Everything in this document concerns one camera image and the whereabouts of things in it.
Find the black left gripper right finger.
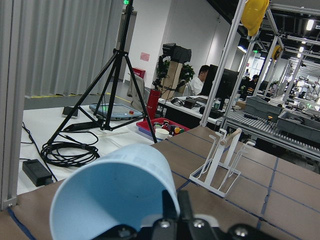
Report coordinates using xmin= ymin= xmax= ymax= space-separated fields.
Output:
xmin=177 ymin=190 xmax=194 ymax=220

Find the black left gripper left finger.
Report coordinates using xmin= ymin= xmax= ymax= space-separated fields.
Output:
xmin=161 ymin=190 xmax=179 ymax=222

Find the light blue plastic cup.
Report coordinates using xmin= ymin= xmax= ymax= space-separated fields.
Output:
xmin=49 ymin=144 xmax=181 ymax=240

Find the white paper cup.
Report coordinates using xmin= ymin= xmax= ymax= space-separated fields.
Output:
xmin=155 ymin=128 xmax=170 ymax=141

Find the red parts tray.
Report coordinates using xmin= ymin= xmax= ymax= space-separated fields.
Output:
xmin=136 ymin=117 xmax=190 ymax=140

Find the red thermos bottle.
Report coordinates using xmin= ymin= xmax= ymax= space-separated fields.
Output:
xmin=146 ymin=89 xmax=161 ymax=120

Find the blue teach pendant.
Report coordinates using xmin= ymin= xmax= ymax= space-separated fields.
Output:
xmin=89 ymin=103 xmax=143 ymax=121

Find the cardboard box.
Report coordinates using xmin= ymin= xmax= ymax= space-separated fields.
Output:
xmin=161 ymin=61 xmax=183 ymax=101

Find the person in white shirt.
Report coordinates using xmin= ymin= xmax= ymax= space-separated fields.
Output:
xmin=188 ymin=65 xmax=210 ymax=96

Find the green potted plant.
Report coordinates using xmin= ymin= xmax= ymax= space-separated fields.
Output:
xmin=155 ymin=55 xmax=195 ymax=88

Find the black power adapter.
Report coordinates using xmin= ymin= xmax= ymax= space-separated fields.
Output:
xmin=22 ymin=159 xmax=53 ymax=187

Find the black tripod stand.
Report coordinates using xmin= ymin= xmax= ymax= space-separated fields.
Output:
xmin=47 ymin=0 xmax=158 ymax=145

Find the yellow hard hat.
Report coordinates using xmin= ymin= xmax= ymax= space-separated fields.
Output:
xmin=240 ymin=0 xmax=270 ymax=37

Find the white wire cup rack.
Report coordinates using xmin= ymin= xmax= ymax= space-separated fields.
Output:
xmin=189 ymin=128 xmax=255 ymax=198

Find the coiled black cable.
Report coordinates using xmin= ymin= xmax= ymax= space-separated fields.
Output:
xmin=39 ymin=131 xmax=101 ymax=168

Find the aluminium frame post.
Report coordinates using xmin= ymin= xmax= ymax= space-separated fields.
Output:
xmin=0 ymin=0 xmax=31 ymax=211

